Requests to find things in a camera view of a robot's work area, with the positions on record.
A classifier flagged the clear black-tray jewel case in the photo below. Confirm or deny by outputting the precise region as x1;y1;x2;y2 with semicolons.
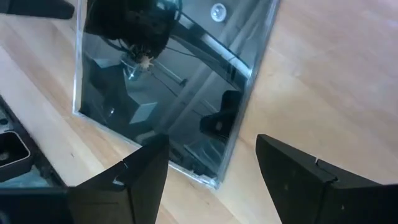
72;0;282;190

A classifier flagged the small square depth camera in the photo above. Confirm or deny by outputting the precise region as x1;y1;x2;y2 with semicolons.
0;130;32;184

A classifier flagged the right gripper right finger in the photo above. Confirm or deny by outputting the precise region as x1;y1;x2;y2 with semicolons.
255;133;398;224

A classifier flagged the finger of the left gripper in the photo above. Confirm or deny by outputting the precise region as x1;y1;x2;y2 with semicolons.
0;0;76;21

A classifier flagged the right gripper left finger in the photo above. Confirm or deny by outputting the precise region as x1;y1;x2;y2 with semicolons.
0;133;170;224

